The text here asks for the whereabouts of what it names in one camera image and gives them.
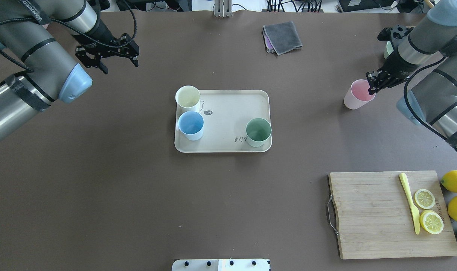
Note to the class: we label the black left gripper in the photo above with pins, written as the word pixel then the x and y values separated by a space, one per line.
pixel 101 34

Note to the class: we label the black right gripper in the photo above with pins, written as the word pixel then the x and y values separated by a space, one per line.
pixel 398 66

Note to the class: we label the pink cup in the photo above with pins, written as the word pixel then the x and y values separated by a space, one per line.
pixel 358 94

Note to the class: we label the cream white cup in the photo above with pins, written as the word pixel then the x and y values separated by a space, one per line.
pixel 188 98

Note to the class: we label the light blue cup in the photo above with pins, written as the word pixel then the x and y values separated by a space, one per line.
pixel 191 124

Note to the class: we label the green cup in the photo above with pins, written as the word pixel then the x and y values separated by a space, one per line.
pixel 258 130

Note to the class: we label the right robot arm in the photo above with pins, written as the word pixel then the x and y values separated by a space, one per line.
pixel 424 59

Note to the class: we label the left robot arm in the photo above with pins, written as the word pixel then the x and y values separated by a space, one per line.
pixel 52 41

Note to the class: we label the beige rabbit tray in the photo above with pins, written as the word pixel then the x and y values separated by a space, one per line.
pixel 226 114

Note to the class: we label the mint green bowl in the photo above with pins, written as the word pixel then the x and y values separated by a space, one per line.
pixel 388 49

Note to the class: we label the grey folded cloth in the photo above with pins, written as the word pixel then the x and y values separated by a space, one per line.
pixel 283 37

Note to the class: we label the yellow plastic knife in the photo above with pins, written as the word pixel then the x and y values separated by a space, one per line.
pixel 415 214

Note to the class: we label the purple cloth under grey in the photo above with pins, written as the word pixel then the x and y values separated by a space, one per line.
pixel 268 45

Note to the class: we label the lemon slice upper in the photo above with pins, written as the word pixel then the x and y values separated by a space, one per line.
pixel 424 199

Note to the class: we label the lemon slice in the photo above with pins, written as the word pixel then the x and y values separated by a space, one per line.
pixel 431 222
pixel 424 199

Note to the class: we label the whole lemon outer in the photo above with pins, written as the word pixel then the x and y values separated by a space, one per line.
pixel 449 181

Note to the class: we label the bamboo cutting board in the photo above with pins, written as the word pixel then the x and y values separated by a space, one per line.
pixel 373 218

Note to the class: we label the lemon slice lower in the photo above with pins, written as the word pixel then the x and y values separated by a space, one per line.
pixel 431 222

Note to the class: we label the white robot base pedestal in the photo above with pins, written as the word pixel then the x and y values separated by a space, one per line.
pixel 248 264

